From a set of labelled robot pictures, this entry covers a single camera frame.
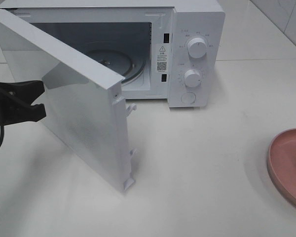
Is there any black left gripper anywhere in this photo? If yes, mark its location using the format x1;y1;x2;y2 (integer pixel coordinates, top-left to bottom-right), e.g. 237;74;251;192
0;80;46;126

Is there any white microwave door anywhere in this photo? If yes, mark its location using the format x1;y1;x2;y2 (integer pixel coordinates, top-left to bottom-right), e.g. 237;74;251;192
0;9;136;192

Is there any round white door-open button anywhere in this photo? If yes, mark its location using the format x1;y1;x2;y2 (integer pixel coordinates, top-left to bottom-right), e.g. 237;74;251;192
181;92;196;105

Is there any pink round plate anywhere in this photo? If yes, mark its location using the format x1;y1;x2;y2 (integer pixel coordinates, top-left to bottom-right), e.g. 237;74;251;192
266;128;296;207

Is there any white microwave oven body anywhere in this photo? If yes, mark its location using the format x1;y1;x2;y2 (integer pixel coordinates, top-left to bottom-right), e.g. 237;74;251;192
0;0;225;107

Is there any upper white power knob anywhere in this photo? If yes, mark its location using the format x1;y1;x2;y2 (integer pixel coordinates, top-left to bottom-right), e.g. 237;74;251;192
187;36;208;59

